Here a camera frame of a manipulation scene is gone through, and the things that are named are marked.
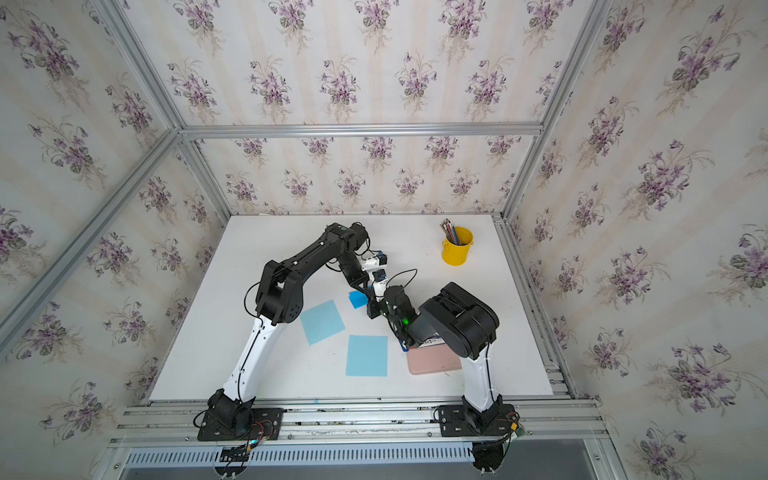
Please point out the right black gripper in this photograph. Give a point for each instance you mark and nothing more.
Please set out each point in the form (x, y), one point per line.
(371, 308)

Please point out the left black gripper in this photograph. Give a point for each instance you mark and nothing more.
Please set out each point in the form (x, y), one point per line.
(359, 280)

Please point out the bright blue square paper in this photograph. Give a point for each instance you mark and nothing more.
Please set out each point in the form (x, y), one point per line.
(357, 299)

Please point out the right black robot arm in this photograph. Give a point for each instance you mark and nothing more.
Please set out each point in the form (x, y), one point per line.
(464, 323)

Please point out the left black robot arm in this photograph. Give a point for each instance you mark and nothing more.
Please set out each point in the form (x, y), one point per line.
(279, 300)

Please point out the light blue tilted paper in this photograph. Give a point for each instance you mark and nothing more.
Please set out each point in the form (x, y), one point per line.
(321, 322)

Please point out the light blue front paper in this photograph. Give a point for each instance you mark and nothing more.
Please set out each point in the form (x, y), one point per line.
(367, 356)

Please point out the pink eraser case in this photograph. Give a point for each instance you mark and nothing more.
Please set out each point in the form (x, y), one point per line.
(432, 359)

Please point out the yellow pencil cup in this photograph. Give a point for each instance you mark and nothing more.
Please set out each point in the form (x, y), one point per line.
(456, 254)

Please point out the colored pencils bundle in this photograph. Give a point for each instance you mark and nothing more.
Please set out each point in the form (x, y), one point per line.
(450, 232)

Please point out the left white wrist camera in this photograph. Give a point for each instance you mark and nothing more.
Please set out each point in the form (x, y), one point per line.
(376, 261)

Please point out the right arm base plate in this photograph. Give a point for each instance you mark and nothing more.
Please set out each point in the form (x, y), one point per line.
(499, 420)

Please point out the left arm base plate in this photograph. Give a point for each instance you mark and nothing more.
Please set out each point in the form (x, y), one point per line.
(254, 424)

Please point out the aluminium front rail frame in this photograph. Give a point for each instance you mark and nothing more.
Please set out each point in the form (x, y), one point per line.
(543, 419)

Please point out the white vented cable duct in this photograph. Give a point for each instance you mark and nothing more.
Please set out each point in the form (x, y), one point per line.
(302, 455)

